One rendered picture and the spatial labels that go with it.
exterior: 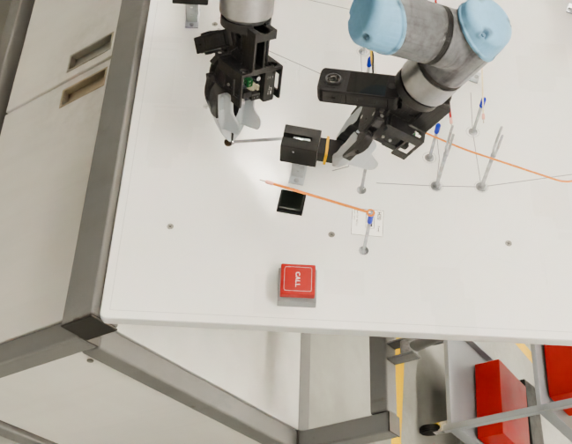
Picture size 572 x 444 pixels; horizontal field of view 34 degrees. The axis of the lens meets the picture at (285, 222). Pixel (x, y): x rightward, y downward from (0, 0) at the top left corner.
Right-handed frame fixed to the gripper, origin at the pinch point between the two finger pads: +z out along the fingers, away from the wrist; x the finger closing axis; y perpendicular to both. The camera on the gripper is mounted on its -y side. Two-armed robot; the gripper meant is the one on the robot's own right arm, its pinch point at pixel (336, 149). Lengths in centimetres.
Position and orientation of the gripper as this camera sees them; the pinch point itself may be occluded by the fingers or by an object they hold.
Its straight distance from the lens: 142.0
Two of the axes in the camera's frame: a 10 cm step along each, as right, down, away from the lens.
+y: 8.7, 3.9, 2.9
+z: -4.5, 4.2, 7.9
